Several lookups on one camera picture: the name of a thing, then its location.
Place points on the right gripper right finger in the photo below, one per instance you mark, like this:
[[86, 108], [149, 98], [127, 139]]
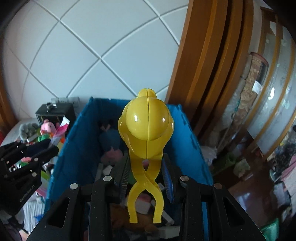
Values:
[[208, 208]]

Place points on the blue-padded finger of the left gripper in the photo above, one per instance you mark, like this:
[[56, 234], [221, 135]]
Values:
[[38, 147]]

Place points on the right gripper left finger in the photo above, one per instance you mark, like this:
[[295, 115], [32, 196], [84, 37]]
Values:
[[84, 212]]

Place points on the yellow duck snowball clamp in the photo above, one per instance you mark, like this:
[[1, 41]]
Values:
[[145, 126]]

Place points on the green frog plush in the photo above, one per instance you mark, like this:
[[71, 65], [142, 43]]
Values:
[[44, 137]]

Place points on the grey plush toy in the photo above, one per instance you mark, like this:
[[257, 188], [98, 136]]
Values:
[[27, 131]]

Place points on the pink pig plush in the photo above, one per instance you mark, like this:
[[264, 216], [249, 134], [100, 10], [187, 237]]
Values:
[[47, 127]]

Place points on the black open box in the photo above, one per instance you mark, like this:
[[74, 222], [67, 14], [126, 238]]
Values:
[[54, 112]]

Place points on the blue plastic storage crate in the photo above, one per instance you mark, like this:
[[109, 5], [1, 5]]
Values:
[[81, 152]]

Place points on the wooden door frame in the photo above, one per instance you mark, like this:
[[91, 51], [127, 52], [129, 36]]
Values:
[[211, 57]]

